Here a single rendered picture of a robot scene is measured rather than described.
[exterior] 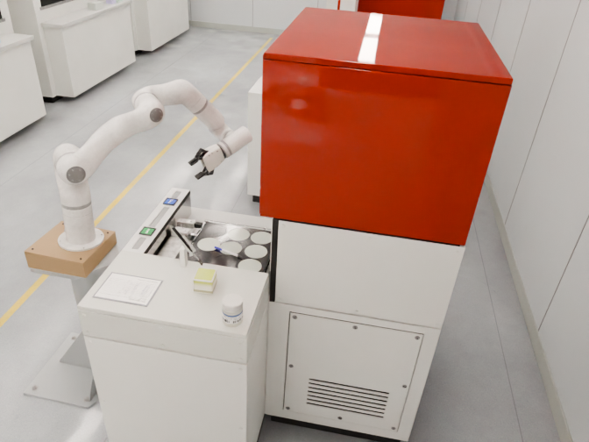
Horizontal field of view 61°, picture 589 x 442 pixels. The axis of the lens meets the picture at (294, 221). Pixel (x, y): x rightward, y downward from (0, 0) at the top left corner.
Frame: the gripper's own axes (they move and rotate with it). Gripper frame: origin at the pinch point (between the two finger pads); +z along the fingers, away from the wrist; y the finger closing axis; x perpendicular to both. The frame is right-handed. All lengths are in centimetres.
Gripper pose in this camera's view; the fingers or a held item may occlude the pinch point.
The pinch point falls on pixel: (194, 169)
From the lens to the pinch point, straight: 237.5
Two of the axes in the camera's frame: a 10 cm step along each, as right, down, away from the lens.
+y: -1.8, -6.1, -7.7
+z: -7.5, 5.9, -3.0
